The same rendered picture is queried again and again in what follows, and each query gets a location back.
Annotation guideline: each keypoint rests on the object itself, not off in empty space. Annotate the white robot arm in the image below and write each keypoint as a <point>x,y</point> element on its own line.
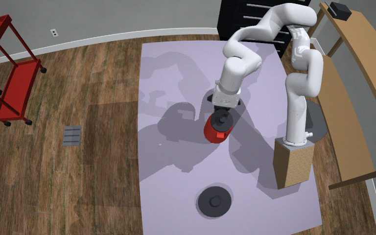
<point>241,61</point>

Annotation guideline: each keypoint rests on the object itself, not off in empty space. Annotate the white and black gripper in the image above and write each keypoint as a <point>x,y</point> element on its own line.
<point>218,98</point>

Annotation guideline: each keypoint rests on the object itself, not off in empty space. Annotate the red kettle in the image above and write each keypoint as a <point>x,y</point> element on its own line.
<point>218,125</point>

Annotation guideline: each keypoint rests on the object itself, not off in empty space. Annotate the dark grey round disk with center stud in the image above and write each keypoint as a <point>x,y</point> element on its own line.
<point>214,201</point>

